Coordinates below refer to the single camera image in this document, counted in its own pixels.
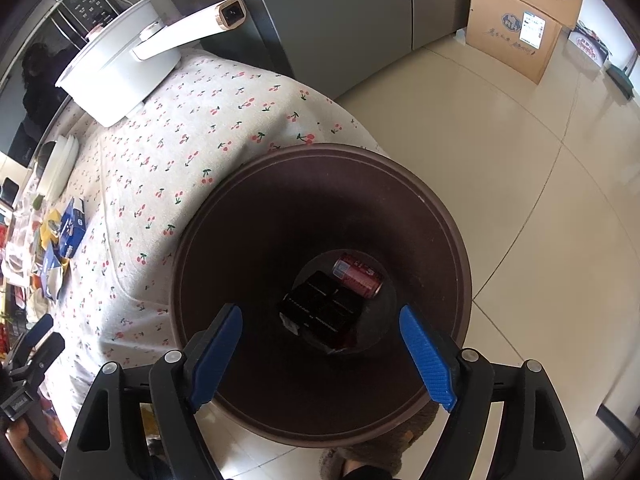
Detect blue white packaging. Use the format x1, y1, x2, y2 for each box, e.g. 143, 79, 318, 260
39, 244, 70, 301

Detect blue white milk carton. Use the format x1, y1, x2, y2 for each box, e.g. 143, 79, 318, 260
58, 197, 86, 259

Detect small red milk can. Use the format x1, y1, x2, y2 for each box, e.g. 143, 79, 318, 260
332, 254, 384, 299

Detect brown round trash bin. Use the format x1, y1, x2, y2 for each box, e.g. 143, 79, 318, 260
170, 144, 472, 448

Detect cherry print tablecloth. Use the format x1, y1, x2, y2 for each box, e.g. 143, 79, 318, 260
44, 49, 378, 426

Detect white stacked bowls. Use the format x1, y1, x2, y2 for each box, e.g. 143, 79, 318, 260
37, 134, 79, 203

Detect black microwave oven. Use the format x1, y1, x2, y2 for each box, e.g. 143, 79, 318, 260
1, 0, 130, 167

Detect white electric cooking pot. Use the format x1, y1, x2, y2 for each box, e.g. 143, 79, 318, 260
55, 0, 247, 128

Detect grey refrigerator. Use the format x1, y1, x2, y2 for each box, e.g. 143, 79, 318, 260
172, 0, 470, 98

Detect cardboard box lower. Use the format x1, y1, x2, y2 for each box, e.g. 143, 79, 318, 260
465, 0, 562, 84

